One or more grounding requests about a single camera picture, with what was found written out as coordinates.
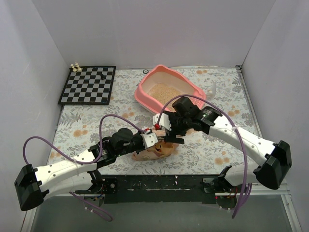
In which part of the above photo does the clear plastic litter scoop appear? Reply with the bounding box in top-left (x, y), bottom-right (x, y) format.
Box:
top-left (206, 81), bottom-right (217, 101)

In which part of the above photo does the orange cat litter bag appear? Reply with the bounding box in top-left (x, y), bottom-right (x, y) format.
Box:
top-left (132, 140), bottom-right (178, 161)

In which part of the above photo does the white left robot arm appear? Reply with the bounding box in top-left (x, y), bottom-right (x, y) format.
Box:
top-left (14, 128), bottom-right (158, 211)

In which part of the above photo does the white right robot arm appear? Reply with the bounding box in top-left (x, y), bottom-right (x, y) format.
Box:
top-left (157, 94), bottom-right (292, 192)

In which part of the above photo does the beige litter in box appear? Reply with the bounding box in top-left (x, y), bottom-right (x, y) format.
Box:
top-left (148, 83), bottom-right (182, 105)

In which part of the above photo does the pink cat litter box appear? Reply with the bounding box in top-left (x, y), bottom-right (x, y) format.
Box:
top-left (135, 65), bottom-right (206, 114)

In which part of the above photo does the black white chessboard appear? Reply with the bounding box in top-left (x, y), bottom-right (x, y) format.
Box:
top-left (58, 66), bottom-right (116, 105)

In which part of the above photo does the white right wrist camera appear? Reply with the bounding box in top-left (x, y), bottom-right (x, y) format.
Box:
top-left (153, 113), bottom-right (171, 131)

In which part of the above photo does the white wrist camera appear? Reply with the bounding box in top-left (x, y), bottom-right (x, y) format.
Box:
top-left (153, 113), bottom-right (171, 131)
top-left (141, 129), bottom-right (158, 149)

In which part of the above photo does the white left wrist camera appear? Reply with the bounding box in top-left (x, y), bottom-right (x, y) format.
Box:
top-left (141, 129), bottom-right (158, 149)

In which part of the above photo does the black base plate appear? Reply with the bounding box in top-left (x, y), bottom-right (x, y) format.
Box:
top-left (78, 174), bottom-right (241, 204)

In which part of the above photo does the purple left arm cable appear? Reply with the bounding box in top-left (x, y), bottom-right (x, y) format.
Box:
top-left (24, 114), bottom-right (152, 222)

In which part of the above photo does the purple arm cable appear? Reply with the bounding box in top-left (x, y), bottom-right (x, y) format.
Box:
top-left (155, 95), bottom-right (253, 219)
top-left (24, 114), bottom-right (152, 222)

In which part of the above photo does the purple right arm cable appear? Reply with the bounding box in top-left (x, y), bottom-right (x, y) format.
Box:
top-left (155, 95), bottom-right (253, 219)

